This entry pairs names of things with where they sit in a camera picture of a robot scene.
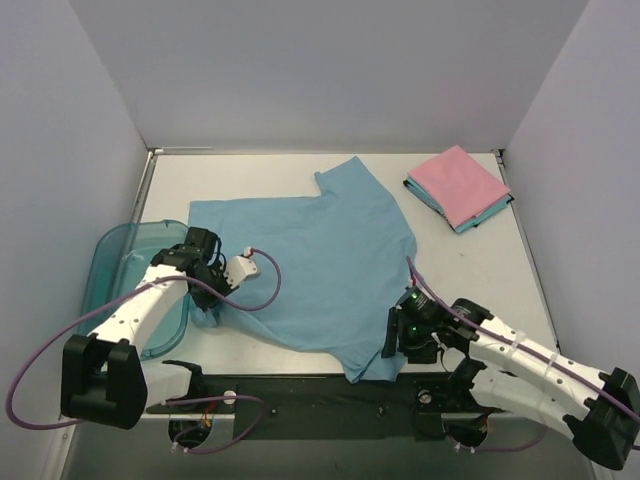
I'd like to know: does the light blue t shirt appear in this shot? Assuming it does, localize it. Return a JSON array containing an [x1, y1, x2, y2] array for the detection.
[[189, 157, 417, 383]]

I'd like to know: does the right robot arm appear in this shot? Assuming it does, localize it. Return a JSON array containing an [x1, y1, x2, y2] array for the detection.
[[382, 287, 639, 471]]

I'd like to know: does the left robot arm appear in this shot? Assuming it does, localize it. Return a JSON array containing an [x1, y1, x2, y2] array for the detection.
[[61, 227, 232, 429]]

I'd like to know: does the teal plastic bin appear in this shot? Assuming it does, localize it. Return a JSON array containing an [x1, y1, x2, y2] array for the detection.
[[81, 220, 189, 360]]

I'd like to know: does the folded teal t shirt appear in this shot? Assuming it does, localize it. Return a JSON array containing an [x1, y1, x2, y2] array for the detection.
[[403, 178, 514, 234]]

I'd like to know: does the folded pink t shirt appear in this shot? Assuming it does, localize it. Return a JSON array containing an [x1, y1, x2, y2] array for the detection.
[[407, 146, 511, 226]]

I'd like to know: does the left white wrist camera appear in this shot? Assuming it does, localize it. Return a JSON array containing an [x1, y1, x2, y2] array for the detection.
[[223, 247, 261, 290]]

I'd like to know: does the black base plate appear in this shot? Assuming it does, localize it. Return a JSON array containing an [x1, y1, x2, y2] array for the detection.
[[147, 372, 495, 441]]

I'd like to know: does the aluminium frame rail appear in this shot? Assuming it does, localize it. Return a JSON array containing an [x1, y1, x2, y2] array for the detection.
[[59, 377, 600, 421]]

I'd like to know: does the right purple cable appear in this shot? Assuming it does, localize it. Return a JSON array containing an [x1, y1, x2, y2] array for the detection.
[[405, 256, 616, 454]]

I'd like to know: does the purple cable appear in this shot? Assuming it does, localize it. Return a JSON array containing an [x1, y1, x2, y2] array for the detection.
[[7, 248, 284, 455], [405, 256, 616, 454]]

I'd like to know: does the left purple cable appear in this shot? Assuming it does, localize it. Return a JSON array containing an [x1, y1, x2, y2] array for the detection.
[[7, 248, 284, 455]]

